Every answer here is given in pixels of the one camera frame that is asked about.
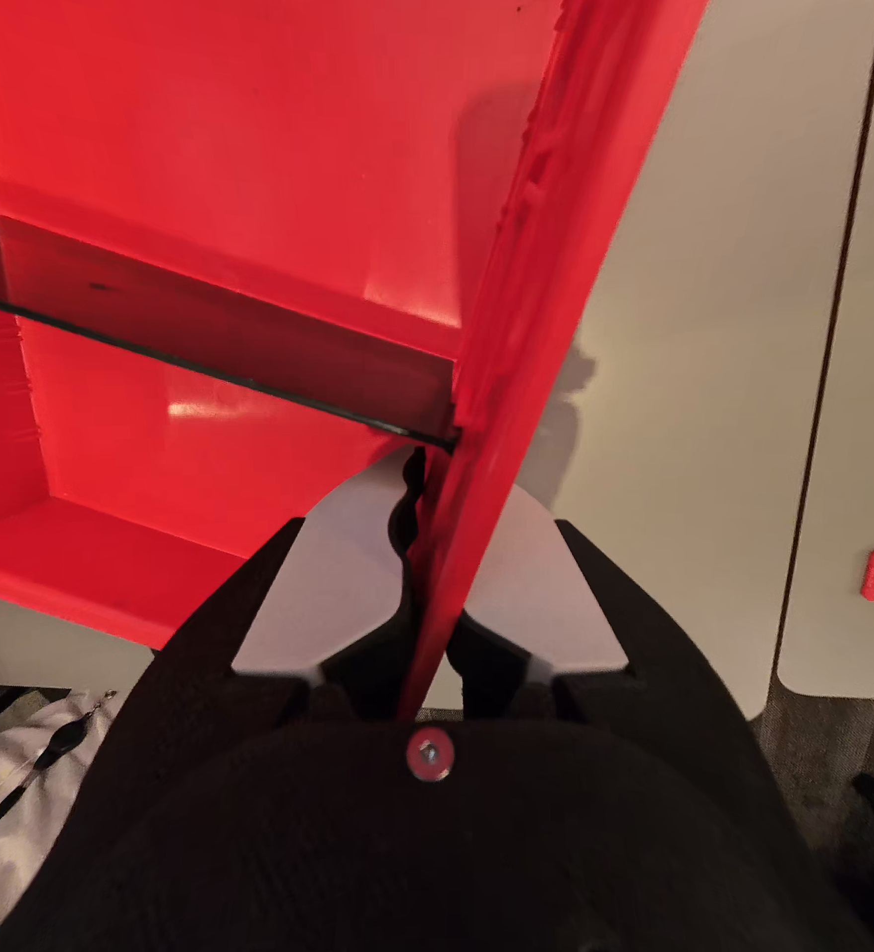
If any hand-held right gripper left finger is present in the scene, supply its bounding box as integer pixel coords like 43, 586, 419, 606
231, 445, 427, 721

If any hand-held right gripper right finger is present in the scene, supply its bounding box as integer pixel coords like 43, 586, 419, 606
443, 483, 630, 721

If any red plastic bin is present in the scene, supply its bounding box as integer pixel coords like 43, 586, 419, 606
0, 0, 710, 724

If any black red-bin divider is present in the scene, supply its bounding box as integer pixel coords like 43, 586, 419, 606
0, 204, 460, 456

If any white shirt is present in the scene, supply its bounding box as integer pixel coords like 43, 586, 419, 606
0, 688, 121, 952

